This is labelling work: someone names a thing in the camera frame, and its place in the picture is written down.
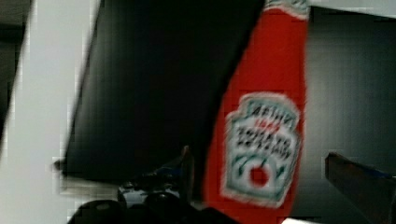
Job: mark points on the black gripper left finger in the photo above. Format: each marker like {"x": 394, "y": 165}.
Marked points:
{"x": 175, "y": 177}

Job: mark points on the red plush ketchup bottle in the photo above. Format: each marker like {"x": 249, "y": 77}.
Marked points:
{"x": 252, "y": 165}

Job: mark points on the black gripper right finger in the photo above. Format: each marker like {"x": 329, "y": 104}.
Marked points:
{"x": 370, "y": 190}

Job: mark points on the silver black toaster oven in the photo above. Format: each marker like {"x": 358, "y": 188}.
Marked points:
{"x": 154, "y": 82}

